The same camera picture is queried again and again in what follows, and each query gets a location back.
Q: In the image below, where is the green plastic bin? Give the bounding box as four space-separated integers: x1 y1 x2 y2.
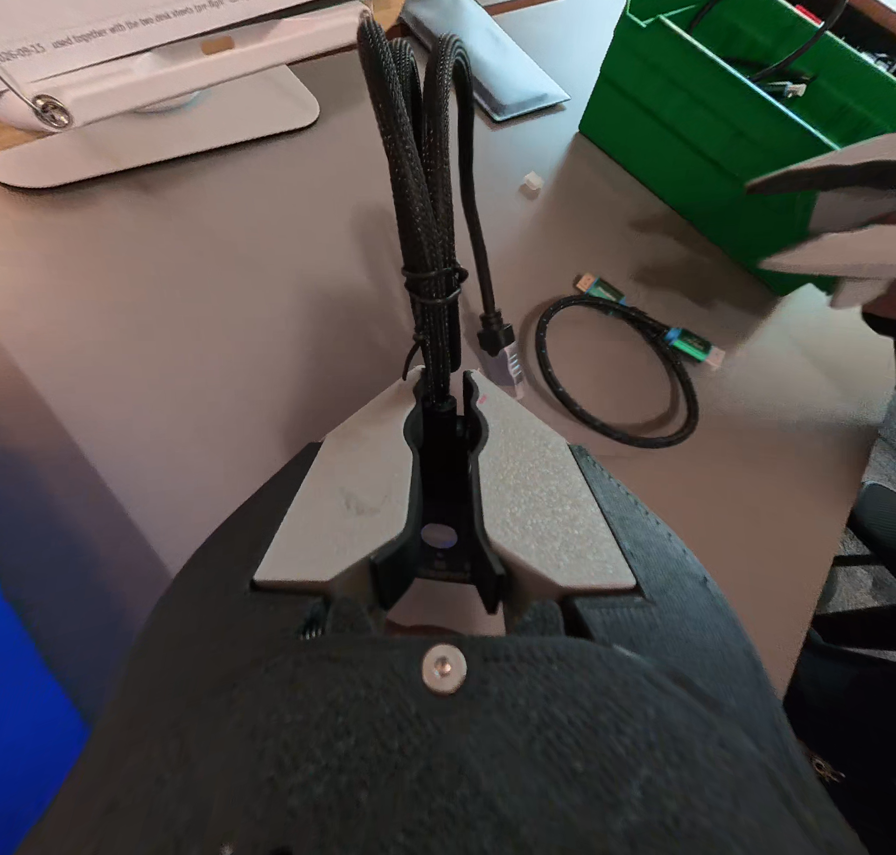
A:
580 0 896 298

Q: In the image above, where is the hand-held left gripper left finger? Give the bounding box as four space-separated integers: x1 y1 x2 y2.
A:
253 367 426 607

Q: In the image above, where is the blue plastic bin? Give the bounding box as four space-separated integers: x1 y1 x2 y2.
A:
0 585 92 855

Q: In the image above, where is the silver foil pouch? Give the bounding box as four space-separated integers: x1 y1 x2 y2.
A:
399 0 571 123

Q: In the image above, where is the black mesh office chair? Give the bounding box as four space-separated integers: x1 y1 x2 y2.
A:
833 480 896 569

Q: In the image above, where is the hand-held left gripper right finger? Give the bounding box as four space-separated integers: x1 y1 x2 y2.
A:
465 371 637 614

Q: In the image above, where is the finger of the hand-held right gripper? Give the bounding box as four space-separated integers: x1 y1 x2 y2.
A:
759 222 896 310
745 131 896 235

